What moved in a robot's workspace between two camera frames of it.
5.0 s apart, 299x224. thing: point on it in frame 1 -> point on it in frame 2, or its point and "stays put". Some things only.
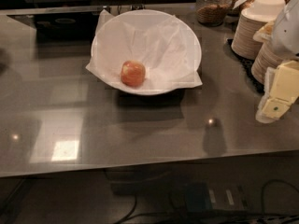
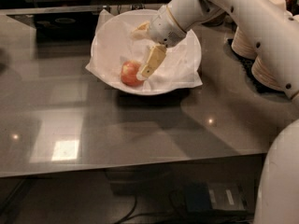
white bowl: [146, 52] stays put
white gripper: [287, 32] -> [163, 29]
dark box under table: [210, 196] stays put
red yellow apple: [133, 73] stays put
